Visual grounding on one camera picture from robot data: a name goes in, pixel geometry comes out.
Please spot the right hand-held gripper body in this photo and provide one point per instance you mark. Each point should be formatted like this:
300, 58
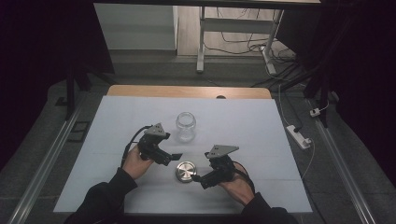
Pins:
222, 166

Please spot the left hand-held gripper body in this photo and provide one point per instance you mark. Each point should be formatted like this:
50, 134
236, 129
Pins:
151, 144

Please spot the round metal jar lid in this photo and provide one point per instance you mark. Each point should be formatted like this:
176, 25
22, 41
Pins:
186, 171

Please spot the clear glass jar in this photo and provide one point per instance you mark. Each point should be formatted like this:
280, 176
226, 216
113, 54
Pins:
186, 129

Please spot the person's left hand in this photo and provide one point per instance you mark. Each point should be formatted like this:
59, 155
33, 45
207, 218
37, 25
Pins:
137, 165

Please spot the person's right hand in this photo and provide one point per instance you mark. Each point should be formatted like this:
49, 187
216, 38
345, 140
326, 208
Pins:
238, 188

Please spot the white table mat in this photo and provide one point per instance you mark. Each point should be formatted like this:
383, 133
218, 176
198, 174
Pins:
249, 124

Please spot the wooden table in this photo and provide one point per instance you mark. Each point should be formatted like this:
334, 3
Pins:
186, 91

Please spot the white power strip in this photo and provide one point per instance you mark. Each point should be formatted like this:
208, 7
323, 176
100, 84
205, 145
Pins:
298, 137

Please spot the black metal stand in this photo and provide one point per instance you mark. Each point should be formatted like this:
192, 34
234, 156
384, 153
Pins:
71, 90
323, 93

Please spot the small white adapter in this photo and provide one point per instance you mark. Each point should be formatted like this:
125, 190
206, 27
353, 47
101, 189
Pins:
314, 112

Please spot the white cabinet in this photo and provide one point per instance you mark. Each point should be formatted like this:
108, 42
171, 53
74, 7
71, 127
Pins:
137, 28

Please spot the black curtain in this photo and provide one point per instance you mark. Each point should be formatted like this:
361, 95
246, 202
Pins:
361, 62
37, 62

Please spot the black rectangular floor frame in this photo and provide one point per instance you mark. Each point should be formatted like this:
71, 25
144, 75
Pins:
72, 132

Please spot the aluminium floor rail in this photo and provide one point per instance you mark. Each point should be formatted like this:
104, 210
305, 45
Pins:
339, 161
46, 161

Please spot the white desk frame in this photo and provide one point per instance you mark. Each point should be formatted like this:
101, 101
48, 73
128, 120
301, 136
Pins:
236, 25

